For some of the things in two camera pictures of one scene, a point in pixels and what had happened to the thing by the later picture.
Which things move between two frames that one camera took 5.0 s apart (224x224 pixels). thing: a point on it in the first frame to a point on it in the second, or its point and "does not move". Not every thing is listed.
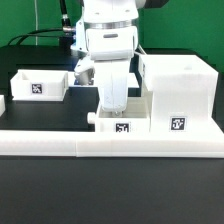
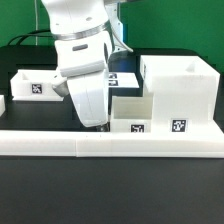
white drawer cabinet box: x=182 y=92 does not move
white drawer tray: x=39 y=85 does not move
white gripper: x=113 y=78 to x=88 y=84
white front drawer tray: x=135 y=118 does not move
